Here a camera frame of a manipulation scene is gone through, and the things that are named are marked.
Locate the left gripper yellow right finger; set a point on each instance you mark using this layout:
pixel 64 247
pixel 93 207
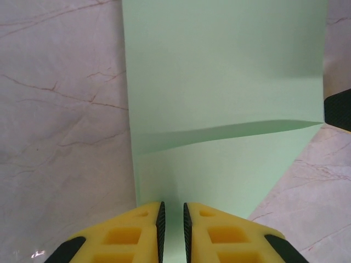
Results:
pixel 225 241

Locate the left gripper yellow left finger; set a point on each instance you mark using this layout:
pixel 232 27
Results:
pixel 123 241

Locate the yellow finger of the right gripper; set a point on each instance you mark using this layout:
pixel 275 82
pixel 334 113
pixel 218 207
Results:
pixel 338 112

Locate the green paper sheet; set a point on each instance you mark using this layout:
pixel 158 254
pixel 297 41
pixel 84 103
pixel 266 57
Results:
pixel 219 82

